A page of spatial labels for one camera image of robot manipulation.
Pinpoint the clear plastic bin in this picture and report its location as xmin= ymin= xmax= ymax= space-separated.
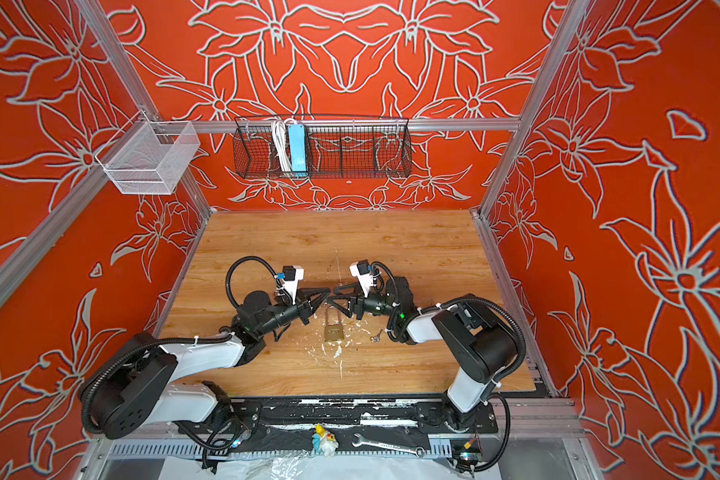
xmin=97 ymin=121 xmax=200 ymax=195

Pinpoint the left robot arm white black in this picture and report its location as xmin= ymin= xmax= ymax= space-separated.
xmin=78 ymin=255 xmax=331 ymax=439

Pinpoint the brass padlock with steel shackle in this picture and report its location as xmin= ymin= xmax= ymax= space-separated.
xmin=323 ymin=305 xmax=345 ymax=343

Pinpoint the silver wrench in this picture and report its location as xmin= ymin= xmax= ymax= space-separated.
xmin=352 ymin=433 xmax=426 ymax=458

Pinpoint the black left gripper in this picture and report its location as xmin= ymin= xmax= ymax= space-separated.
xmin=256 ymin=287 xmax=329 ymax=339

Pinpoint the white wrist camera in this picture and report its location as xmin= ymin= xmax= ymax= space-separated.
xmin=349 ymin=260 xmax=375 ymax=297
xmin=275 ymin=265 xmax=304 ymax=304

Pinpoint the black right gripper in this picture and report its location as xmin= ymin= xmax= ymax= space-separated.
xmin=327 ymin=284 xmax=402 ymax=326

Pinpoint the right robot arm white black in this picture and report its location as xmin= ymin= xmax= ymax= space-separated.
xmin=327 ymin=260 xmax=527 ymax=429

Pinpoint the small toy figure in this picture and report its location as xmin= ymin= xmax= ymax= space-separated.
xmin=312 ymin=424 xmax=339 ymax=457

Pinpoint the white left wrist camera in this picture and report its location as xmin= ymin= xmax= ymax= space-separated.
xmin=275 ymin=265 xmax=304 ymax=304

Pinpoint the black wire basket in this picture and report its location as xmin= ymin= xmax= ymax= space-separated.
xmin=232 ymin=114 xmax=413 ymax=180

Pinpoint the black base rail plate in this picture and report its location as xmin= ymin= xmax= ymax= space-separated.
xmin=195 ymin=394 xmax=499 ymax=434

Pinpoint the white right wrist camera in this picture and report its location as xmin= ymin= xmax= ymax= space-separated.
xmin=349 ymin=260 xmax=375 ymax=297

